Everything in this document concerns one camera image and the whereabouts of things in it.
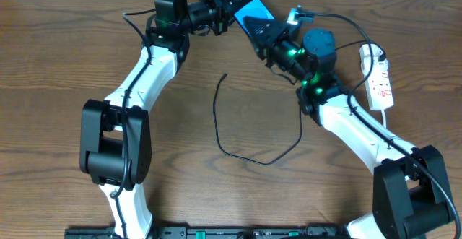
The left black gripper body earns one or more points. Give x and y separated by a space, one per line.
220 9

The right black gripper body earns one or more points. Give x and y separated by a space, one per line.
273 45

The blue screen Samsung smartphone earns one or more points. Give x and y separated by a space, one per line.
255 9

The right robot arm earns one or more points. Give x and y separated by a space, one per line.
411 193

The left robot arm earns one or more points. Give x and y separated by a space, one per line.
115 143

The white power strip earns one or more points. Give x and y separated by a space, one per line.
378 86

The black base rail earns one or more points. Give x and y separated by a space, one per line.
179 232

